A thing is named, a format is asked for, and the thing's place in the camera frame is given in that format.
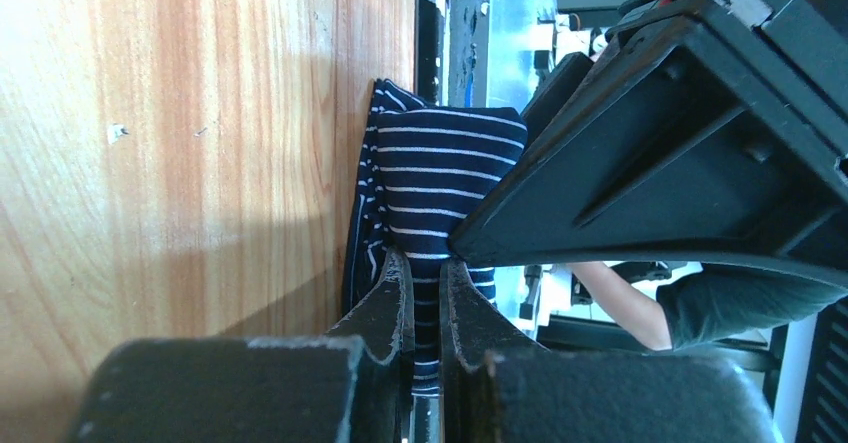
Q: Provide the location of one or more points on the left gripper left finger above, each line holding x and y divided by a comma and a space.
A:
351, 384

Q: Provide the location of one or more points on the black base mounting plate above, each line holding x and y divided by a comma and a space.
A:
429, 49

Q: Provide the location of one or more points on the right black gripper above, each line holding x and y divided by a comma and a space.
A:
713, 132

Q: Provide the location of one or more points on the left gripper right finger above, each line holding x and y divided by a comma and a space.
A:
498, 385

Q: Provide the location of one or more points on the person forearm in background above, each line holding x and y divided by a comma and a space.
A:
642, 317

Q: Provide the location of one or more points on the navy striped underwear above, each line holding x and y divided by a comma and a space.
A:
422, 170

